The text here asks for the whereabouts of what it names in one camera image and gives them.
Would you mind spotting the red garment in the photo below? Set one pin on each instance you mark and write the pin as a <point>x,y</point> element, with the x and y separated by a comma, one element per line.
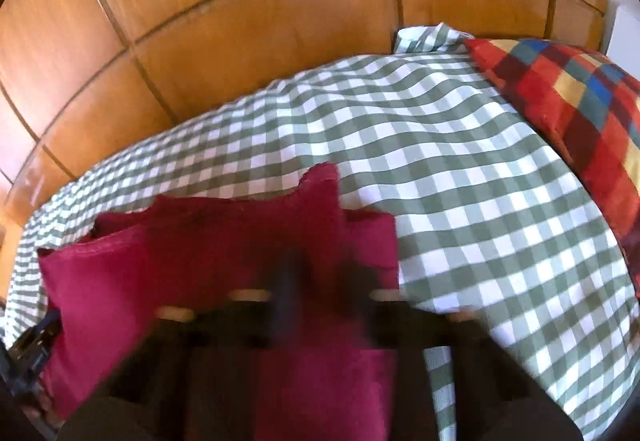
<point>200,251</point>

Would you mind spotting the wooden headboard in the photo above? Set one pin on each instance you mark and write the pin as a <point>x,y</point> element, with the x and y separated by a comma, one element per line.
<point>200,11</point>

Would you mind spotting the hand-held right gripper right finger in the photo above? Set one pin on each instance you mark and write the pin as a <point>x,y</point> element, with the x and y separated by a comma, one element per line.
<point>362,306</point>

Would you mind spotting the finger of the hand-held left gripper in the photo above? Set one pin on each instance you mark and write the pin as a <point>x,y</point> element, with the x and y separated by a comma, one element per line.
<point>42,333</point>

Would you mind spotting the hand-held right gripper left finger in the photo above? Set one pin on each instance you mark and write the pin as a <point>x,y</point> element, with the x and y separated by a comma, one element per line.
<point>287,301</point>

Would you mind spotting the multicoloured checked pillow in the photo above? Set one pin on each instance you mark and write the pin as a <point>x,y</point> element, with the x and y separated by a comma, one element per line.
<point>575,101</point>

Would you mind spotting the green white checked bedsheet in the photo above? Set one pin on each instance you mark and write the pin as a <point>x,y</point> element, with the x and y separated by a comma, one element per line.
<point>425,171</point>

